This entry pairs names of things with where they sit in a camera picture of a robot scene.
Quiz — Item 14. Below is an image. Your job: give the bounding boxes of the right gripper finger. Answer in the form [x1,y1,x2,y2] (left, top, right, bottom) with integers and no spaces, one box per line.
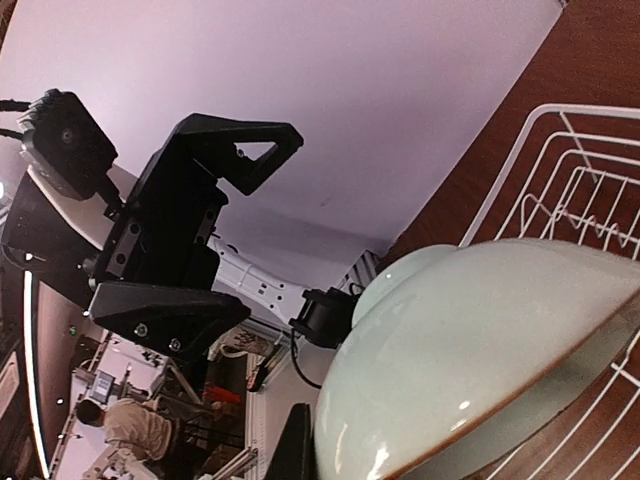
[267,403,315,480]

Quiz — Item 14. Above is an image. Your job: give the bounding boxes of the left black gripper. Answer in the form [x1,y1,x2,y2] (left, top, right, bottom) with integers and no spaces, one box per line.
[88,113,304,362]

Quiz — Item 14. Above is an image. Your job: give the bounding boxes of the green floral cup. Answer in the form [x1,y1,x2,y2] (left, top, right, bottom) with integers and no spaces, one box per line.
[312,238,640,480]

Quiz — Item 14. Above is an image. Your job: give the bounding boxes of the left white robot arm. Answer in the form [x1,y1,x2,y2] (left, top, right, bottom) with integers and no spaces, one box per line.
[1,102,355,362]

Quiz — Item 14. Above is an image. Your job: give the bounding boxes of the person in beige shirt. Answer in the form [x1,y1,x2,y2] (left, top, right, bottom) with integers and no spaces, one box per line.
[75,398,173,461]

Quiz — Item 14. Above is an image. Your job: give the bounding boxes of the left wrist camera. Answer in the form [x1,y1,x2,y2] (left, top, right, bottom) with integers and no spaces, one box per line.
[19,89,122,209]

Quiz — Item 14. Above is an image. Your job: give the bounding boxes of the left black cable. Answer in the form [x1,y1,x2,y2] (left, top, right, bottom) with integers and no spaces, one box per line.
[0,98,36,141]

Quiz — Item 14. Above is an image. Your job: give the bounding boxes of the white wire dish rack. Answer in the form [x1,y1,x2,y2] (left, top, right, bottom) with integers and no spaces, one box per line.
[461,103,639,479]

